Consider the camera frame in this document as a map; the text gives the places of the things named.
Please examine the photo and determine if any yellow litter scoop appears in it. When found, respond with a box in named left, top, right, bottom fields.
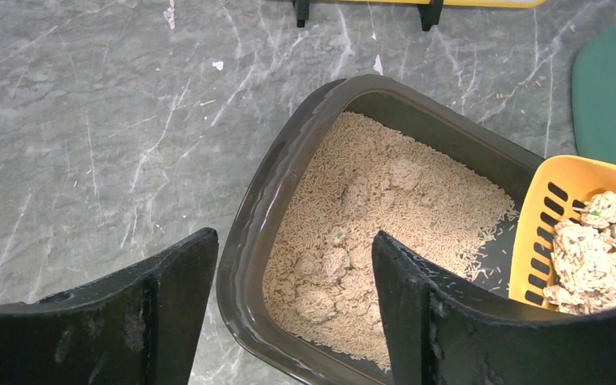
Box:
left=509, top=155, right=616, bottom=310

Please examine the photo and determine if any dark grey litter box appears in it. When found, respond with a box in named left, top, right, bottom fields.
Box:
left=217, top=75, right=542, bottom=384

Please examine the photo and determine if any beige cat litter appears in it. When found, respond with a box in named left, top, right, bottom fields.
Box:
left=263, top=112, right=517, bottom=370

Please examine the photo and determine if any green trash bin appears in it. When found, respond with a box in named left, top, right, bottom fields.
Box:
left=571, top=26, right=616, bottom=164

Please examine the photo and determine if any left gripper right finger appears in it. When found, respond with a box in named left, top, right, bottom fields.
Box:
left=372, top=232, right=616, bottom=384

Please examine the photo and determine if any whiteboard with red writing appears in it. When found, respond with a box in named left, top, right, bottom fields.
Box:
left=291, top=0, right=545, bottom=32

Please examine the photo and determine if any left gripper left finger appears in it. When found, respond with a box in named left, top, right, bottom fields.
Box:
left=0, top=228, right=218, bottom=384

